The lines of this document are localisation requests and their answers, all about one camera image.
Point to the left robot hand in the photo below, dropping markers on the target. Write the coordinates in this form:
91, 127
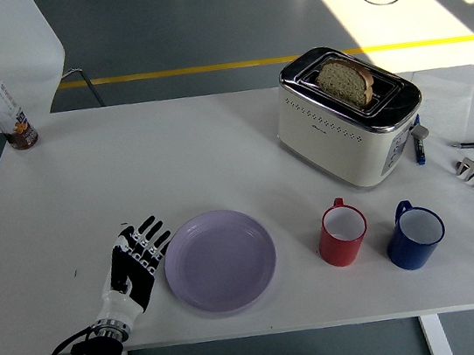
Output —
124, 299

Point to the bread slice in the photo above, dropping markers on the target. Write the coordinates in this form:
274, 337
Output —
345, 80

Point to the blue marker pen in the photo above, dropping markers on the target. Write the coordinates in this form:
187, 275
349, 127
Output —
419, 152

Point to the red mug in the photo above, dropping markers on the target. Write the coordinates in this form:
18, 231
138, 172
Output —
340, 251

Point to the white chair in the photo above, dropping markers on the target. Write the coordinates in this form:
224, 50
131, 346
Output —
10, 37

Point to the yellow floor tape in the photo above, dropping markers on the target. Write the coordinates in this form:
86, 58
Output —
204, 67

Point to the clear plastic drink bottle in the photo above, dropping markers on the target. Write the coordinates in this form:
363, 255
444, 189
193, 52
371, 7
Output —
1, 104

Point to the blue mug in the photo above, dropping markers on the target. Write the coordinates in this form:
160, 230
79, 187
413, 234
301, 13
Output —
409, 255

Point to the purple plate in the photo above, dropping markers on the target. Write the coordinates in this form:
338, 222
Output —
220, 263

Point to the cream and chrome toaster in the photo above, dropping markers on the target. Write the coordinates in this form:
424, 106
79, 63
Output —
330, 147

